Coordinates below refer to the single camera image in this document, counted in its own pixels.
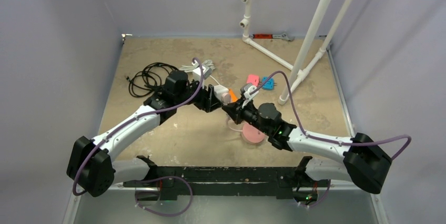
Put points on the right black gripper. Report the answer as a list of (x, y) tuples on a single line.
[(235, 110)]

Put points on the white cube socket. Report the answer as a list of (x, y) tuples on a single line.
[(221, 92)]

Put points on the pink plug adapter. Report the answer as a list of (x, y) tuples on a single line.
[(253, 79)]

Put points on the blue plug adapter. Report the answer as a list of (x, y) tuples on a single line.
[(268, 84)]

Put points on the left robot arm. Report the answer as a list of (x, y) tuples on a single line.
[(93, 163)]

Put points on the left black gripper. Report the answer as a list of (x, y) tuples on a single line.
[(207, 100)]

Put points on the red handled wrench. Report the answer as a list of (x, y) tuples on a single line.
[(282, 36)]

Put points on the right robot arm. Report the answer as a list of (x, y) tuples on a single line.
[(357, 159)]

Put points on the black base beam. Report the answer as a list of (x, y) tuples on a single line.
[(278, 182)]

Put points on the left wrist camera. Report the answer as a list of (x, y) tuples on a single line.
[(200, 73)]

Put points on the orange power strip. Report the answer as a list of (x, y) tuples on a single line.
[(233, 97)]

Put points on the pink round socket base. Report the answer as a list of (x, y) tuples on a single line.
[(251, 135)]

